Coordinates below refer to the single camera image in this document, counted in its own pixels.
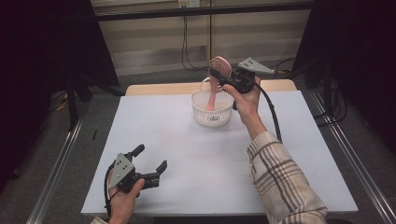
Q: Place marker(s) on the person's right hand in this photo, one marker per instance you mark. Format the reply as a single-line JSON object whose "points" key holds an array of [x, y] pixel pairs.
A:
{"points": [[247, 105]]}

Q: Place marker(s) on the black curtain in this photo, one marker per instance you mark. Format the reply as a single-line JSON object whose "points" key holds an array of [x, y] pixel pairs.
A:
{"points": [[37, 62], [367, 46]]}

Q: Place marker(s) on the person's left hand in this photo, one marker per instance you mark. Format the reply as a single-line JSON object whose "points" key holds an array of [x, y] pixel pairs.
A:
{"points": [[123, 205]]}

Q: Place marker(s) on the pink hairbrush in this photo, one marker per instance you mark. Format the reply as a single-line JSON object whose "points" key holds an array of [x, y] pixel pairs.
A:
{"points": [[221, 65]]}

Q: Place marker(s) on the black horizontal bar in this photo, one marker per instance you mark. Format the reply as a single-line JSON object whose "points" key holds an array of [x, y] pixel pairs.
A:
{"points": [[202, 11]]}

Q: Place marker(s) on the white table sheet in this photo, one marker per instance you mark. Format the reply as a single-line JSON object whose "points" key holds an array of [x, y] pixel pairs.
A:
{"points": [[186, 161]]}

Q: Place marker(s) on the black metal stand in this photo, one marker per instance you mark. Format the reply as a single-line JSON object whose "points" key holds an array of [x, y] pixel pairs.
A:
{"points": [[328, 90], [72, 105]]}

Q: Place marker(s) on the white perforated plastic basket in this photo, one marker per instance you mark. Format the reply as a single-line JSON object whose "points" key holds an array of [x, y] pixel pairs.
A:
{"points": [[211, 118]]}

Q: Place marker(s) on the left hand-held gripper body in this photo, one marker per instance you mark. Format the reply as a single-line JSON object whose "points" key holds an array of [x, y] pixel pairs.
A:
{"points": [[123, 171]]}

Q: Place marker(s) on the small black floor piece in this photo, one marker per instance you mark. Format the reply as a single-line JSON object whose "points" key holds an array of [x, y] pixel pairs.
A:
{"points": [[94, 134]]}

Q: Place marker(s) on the white wall socket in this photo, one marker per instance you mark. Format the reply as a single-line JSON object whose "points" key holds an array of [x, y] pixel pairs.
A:
{"points": [[189, 3]]}

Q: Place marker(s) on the aluminium floor rail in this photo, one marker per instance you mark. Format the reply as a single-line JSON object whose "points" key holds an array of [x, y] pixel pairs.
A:
{"points": [[53, 180], [358, 155]]}

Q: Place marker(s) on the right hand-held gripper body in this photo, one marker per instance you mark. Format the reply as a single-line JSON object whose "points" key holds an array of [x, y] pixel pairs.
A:
{"points": [[244, 81]]}

